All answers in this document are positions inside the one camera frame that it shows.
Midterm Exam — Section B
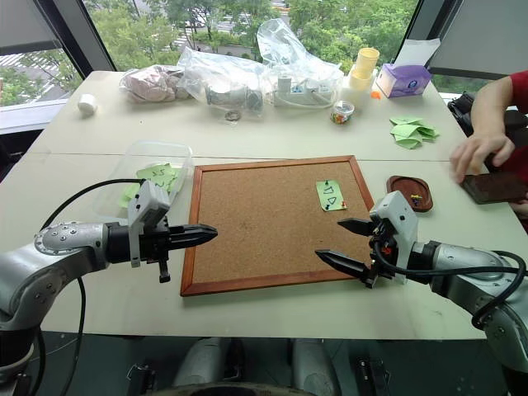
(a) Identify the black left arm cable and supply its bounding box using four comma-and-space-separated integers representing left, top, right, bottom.
39, 177, 144, 396

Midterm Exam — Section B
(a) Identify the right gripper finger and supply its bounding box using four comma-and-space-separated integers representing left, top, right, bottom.
337, 218, 375, 238
314, 248, 371, 282

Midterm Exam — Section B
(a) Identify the clear crumpled plastic bag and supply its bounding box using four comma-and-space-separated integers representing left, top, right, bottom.
177, 45, 270, 121

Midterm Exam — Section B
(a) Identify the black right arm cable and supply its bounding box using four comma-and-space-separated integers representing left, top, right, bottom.
370, 243, 528, 330

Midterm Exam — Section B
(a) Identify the dark armrest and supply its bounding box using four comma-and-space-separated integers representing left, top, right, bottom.
503, 109, 528, 149

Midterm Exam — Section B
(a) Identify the white tissue sheet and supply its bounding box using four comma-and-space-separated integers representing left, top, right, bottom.
394, 38, 442, 69

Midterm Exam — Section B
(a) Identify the clear plastic container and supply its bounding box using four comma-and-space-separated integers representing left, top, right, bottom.
93, 139, 195, 226

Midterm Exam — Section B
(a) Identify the green note with triangles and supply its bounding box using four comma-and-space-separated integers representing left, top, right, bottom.
315, 179, 348, 213

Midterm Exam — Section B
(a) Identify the dark smartphone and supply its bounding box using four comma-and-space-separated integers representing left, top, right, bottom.
460, 170, 528, 205

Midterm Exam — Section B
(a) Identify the person's red shirt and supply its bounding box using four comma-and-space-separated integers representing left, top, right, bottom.
501, 69, 528, 234

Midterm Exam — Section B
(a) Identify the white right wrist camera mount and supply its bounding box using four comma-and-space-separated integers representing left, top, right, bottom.
369, 191, 419, 286

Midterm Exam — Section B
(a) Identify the brown wooden tray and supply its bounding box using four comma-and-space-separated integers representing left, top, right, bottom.
386, 175, 435, 216

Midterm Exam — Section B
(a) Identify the purple tissue box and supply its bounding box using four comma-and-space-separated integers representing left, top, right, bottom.
375, 63, 433, 99

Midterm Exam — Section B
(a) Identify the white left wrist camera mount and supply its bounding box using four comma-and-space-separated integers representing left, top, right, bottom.
126, 179, 172, 268

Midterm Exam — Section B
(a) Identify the person's bare hand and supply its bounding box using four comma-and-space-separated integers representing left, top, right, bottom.
449, 134, 516, 185

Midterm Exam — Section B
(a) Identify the yellow plastic cup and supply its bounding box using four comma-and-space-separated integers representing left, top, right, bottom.
348, 65, 375, 92
356, 47, 381, 80

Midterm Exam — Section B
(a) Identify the grey cylindrical device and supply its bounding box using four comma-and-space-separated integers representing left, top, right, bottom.
205, 83, 266, 113

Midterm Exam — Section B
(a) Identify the black bracket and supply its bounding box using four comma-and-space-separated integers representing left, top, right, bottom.
356, 356, 389, 396
126, 361, 157, 396

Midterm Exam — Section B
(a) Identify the wood-framed cork board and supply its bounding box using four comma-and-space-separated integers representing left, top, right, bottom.
180, 154, 379, 298

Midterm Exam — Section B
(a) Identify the black chair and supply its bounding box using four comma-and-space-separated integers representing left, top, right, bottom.
447, 91, 478, 138

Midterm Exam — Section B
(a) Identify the grey roller blind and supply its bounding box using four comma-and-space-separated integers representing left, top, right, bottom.
0, 0, 69, 55
428, 0, 528, 80

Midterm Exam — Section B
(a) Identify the tall clear plastic bag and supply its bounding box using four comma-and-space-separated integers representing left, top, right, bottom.
256, 18, 346, 109

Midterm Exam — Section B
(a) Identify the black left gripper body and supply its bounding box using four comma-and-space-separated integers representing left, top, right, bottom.
138, 224, 172, 284

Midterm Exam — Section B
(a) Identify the grey rounded shape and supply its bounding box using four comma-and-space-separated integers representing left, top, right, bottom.
172, 337, 227, 389
290, 337, 340, 396

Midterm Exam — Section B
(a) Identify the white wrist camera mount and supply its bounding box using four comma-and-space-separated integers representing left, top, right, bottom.
369, 191, 419, 286
126, 179, 172, 268

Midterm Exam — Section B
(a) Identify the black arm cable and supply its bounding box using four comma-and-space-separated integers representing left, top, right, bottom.
39, 177, 144, 396
370, 243, 528, 330

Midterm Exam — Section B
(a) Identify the small colourful cup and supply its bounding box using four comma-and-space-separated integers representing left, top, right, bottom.
329, 100, 356, 126

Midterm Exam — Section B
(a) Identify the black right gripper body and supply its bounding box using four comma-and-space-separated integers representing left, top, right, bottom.
363, 220, 399, 290

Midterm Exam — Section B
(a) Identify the white tape roll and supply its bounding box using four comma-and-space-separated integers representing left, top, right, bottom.
78, 93, 100, 119

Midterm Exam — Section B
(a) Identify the green note with scribbles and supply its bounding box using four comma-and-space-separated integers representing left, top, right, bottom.
135, 164, 183, 194

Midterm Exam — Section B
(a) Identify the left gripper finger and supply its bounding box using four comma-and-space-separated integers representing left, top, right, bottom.
169, 235, 216, 251
169, 224, 219, 240

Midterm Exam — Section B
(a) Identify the bag with pink cloth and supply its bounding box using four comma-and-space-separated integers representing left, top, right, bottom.
119, 64, 191, 105

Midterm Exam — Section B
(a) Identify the white power strip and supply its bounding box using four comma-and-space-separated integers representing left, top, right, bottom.
271, 75, 336, 110

